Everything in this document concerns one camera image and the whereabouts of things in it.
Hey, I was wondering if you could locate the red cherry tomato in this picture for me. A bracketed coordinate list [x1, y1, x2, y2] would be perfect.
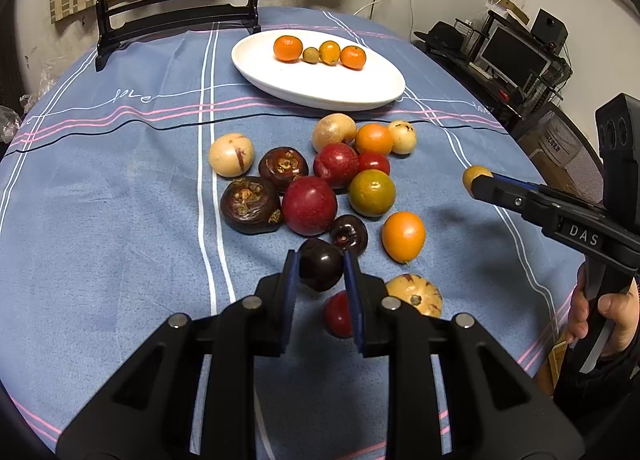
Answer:
[358, 151, 390, 175]
[323, 291, 352, 339]

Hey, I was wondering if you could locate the beige passion fruit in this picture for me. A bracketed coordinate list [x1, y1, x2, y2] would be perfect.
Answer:
[311, 113, 357, 152]

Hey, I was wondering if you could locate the green-orange tomato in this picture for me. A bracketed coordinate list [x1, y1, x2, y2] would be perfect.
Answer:
[348, 169, 396, 218]

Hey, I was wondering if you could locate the blue striped tablecloth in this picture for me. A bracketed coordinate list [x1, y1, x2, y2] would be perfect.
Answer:
[1, 8, 582, 450]

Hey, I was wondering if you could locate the smaller red plum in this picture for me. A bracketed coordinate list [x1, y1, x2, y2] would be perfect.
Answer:
[314, 142, 359, 190]

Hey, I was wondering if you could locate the tan spotted round fruit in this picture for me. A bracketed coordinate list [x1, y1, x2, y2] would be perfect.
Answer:
[385, 273, 444, 318]

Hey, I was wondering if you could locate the cardboard box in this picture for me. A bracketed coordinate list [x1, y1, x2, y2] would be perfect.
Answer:
[512, 102, 603, 204]

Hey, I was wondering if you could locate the black equipment shelf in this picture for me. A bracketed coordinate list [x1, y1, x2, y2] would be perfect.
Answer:
[413, 9, 573, 131]

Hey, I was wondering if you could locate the large orange mandarin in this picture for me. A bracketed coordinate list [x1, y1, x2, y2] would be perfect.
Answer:
[273, 35, 304, 63]

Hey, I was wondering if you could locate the person's right hand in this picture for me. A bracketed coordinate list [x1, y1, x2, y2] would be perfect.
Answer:
[565, 264, 639, 358]

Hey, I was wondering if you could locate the computer monitor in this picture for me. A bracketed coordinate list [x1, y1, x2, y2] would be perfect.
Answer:
[477, 24, 551, 91]

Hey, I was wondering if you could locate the clear plastic bag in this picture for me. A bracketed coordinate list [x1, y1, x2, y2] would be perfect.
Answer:
[0, 105, 22, 145]

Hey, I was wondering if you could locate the black hat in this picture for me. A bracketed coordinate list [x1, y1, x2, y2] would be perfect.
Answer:
[413, 21, 465, 52]

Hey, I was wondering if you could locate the mandarin with dark spots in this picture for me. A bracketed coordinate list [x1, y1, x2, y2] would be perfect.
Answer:
[340, 46, 367, 71]

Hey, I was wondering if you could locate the small orange kumquat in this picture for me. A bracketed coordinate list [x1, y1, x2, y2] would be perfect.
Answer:
[319, 40, 341, 66]

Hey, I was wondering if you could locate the round orange fruit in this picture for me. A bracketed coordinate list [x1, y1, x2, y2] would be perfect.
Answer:
[355, 124, 393, 155]

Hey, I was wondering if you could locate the small green-yellow longan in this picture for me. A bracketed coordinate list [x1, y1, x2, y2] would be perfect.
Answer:
[302, 47, 321, 64]

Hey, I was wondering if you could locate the black speaker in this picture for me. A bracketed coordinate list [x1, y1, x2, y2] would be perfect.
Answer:
[530, 9, 568, 54]

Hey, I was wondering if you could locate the smooth orange fruit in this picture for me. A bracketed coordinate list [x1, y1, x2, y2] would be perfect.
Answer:
[381, 212, 426, 264]

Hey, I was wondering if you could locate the pale melon purple stripe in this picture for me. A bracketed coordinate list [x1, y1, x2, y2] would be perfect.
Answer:
[208, 133, 255, 178]

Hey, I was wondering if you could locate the dark cherry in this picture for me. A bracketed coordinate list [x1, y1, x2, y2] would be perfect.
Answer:
[329, 215, 369, 255]
[298, 238, 344, 292]

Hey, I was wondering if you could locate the yellow-green longan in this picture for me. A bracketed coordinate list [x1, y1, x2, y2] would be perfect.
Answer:
[462, 165, 492, 198]

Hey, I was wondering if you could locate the white round plate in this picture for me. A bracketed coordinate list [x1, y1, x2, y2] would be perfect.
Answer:
[231, 30, 406, 112]

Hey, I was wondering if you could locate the small spotted pale fruit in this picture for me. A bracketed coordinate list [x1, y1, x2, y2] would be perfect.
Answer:
[387, 120, 418, 155]

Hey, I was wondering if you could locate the large red plum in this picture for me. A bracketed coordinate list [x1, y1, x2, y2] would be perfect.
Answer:
[282, 176, 337, 237]

